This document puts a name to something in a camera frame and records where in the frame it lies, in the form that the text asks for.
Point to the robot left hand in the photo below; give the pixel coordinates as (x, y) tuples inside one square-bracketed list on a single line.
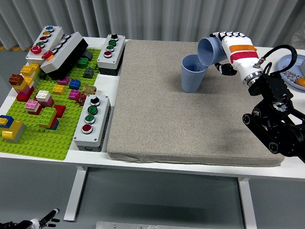
[(35, 223)]

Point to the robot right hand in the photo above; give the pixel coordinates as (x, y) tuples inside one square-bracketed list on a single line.
[(243, 59)]

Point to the blue ribbed plastic cup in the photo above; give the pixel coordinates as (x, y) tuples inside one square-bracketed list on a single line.
[(190, 81), (214, 50)]

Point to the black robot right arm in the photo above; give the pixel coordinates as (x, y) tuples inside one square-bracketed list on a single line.
[(274, 88)]

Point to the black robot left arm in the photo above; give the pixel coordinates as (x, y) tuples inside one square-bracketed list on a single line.
[(14, 225)]

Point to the light blue plate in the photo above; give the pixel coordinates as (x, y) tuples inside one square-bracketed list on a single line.
[(284, 61)]

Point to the white table leg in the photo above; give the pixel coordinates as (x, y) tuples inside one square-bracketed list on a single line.
[(247, 202), (75, 190)]

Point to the grey metal block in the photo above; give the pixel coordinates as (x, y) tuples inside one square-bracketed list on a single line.
[(302, 67)]

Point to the orange fruit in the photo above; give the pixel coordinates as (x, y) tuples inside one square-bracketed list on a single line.
[(301, 82)]

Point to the green toy brick baseplate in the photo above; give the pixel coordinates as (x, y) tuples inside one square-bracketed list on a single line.
[(47, 143)]

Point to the yellow and grey brick block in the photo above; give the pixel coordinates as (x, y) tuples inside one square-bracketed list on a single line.
[(13, 130)]

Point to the grey-brown fabric mat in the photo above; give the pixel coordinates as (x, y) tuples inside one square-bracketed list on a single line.
[(166, 119)]

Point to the grey pleated curtain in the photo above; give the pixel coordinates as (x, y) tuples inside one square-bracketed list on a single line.
[(152, 19)]

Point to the green toy brick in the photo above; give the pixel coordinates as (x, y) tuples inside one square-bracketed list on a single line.
[(83, 62), (47, 115)]

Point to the blue toy brick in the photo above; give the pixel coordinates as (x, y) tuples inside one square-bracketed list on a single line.
[(6, 118), (75, 84)]

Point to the red toy brick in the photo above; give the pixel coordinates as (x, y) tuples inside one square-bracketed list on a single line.
[(60, 111), (23, 96)]

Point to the pink toy brick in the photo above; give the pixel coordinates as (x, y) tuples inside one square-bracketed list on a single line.
[(32, 105)]

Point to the magenta toy brick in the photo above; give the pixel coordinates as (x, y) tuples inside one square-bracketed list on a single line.
[(47, 103), (64, 80), (74, 94)]

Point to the grey four-button control box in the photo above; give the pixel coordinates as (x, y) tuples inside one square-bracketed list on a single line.
[(116, 51), (100, 119)]

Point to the white toy brick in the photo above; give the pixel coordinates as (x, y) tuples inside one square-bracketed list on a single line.
[(43, 95)]

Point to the red valve hand wheel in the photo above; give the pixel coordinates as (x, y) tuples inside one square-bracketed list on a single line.
[(81, 98)]

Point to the yellow toy brick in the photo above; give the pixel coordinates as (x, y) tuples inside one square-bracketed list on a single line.
[(28, 69), (58, 89)]

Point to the brass pipe fitting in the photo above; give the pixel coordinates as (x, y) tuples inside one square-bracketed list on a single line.
[(89, 89)]

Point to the brown toy brick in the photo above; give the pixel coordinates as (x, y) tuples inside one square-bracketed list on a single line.
[(16, 79)]

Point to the dark grey sloped brick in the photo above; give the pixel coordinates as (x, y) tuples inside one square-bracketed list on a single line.
[(88, 72)]

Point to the black curved toy brick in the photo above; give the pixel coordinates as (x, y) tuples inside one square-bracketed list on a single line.
[(87, 55)]

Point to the long grey black control box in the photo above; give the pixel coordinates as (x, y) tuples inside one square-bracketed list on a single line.
[(64, 51)]

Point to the grey five-button control box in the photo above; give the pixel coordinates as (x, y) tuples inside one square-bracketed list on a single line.
[(56, 35)]

